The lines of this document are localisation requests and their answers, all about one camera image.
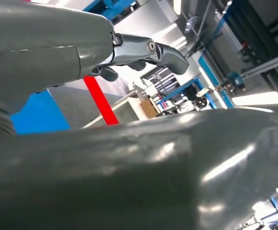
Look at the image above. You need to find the brown cardboard box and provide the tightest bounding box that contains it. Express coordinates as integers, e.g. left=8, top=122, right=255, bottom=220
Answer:
left=140, top=100, right=157, bottom=119

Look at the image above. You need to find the blue metal shelf rack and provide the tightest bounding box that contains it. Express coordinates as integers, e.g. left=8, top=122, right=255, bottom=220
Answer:
left=10, top=90, right=70, bottom=136

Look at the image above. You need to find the red barrier belt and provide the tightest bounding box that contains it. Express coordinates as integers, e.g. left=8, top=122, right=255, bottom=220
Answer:
left=83, top=76, right=119, bottom=126

